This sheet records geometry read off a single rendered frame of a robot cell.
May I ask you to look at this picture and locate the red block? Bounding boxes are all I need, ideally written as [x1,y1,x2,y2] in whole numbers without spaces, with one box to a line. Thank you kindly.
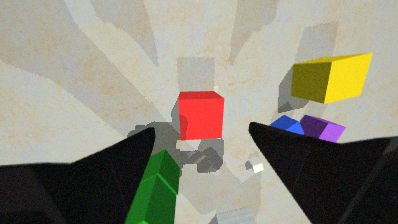
[178,91,224,140]

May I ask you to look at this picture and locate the blue block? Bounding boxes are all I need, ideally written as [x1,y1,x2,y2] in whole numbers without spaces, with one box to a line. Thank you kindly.
[270,115,304,135]

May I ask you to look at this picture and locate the green block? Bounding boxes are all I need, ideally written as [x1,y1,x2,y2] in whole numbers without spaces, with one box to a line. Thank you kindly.
[125,175,176,224]
[140,149,180,196]

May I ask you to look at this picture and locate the purple block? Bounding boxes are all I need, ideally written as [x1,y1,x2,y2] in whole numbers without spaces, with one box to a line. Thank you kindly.
[300,115,347,143]

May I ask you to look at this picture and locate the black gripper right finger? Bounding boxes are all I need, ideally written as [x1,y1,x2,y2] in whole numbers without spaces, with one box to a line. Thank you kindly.
[249,122,398,224]

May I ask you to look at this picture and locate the yellow block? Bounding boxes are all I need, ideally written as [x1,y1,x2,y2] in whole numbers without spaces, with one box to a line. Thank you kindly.
[291,53,372,104]

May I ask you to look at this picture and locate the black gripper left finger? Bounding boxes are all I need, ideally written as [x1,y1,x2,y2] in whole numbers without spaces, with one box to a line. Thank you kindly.
[0,127,156,224]

